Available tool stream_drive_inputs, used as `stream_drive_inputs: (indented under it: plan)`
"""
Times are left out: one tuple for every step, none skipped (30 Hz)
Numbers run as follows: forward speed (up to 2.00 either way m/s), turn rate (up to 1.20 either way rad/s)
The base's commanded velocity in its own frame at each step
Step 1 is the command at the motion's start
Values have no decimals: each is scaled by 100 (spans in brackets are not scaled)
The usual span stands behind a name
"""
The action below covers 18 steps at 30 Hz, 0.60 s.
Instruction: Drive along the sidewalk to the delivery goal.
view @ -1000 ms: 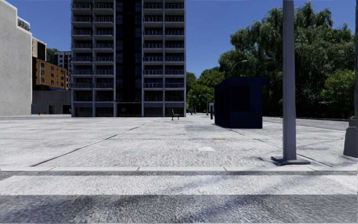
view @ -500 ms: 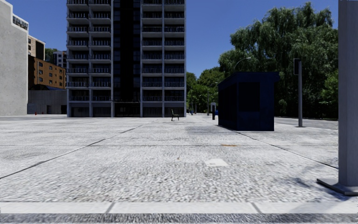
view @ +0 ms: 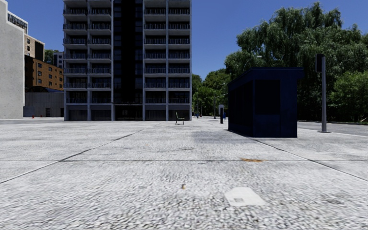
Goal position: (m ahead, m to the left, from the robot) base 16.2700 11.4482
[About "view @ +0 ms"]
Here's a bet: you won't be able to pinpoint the traffic light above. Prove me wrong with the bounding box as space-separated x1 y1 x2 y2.
315 53 331 133

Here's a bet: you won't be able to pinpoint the brown brick building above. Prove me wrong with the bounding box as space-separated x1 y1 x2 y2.
24 54 64 92

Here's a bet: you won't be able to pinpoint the trees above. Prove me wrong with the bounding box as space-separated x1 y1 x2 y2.
192 1 368 123

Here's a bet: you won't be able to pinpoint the pale concrete building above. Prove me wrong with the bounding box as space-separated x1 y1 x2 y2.
0 0 29 120

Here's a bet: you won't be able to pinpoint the grey street lamp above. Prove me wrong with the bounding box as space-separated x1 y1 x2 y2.
242 55 263 73
212 92 229 120

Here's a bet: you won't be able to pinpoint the blue booth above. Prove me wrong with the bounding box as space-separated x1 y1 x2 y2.
227 67 305 138

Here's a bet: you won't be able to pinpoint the white distant building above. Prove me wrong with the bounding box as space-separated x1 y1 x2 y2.
53 51 64 69

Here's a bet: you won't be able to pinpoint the low grey concrete building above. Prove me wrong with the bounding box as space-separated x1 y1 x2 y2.
23 86 65 118

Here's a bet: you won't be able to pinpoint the tan concrete building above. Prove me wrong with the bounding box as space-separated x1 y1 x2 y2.
24 34 46 61

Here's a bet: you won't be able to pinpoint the grey concrete balcony tower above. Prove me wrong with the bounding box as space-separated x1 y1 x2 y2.
62 0 193 121

